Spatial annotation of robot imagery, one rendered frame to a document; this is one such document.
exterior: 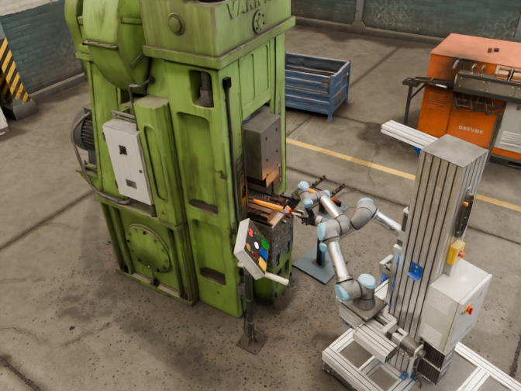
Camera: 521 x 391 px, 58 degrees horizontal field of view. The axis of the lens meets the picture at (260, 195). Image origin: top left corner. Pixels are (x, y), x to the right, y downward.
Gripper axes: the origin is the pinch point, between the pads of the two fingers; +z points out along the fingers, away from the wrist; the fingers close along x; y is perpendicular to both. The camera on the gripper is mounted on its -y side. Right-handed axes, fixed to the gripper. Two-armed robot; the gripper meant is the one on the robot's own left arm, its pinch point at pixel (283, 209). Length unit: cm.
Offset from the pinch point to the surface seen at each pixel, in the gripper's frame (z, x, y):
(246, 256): -17, -73, 3
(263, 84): -73, 14, -66
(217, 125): -65, -42, -65
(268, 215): 6.8, -9.2, -5.6
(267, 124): -61, -4, -45
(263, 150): -49, -15, -36
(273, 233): 15.1, -14.2, 6.7
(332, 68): 107, 415, -93
